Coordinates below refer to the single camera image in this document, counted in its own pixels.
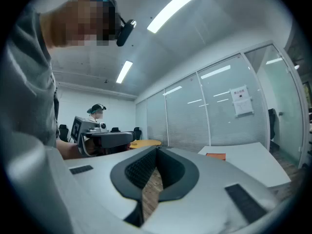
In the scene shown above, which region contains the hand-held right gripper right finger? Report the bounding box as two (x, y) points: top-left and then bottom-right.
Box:
(143, 146), (281, 234)

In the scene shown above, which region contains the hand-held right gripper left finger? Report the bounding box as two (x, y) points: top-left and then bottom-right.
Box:
(46, 145), (157, 234)

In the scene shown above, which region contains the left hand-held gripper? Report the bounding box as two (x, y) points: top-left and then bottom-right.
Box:
(70, 116), (137, 157)

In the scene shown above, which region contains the orange box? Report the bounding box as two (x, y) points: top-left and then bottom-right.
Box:
(206, 152), (227, 160)

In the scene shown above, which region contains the person's left forearm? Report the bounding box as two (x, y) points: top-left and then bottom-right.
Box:
(56, 139), (83, 160)

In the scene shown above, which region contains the round yellow table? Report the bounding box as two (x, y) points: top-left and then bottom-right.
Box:
(129, 139), (162, 150)

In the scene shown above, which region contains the long ceiling light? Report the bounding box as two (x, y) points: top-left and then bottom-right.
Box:
(116, 60), (134, 84)
(147, 0), (205, 34)

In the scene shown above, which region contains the white printed paper sheet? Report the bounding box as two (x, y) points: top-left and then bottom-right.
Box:
(233, 98), (254, 117)

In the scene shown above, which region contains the white paper notice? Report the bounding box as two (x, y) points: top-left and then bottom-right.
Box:
(229, 86), (250, 102)

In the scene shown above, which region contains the person's grey shirt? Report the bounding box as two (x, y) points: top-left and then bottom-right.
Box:
(0, 6), (60, 148)

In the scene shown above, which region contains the person's head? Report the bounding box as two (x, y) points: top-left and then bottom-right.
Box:
(40, 0), (117, 48)

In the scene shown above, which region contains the black head-mounted camera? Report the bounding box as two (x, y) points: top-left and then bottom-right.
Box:
(107, 0), (137, 47)

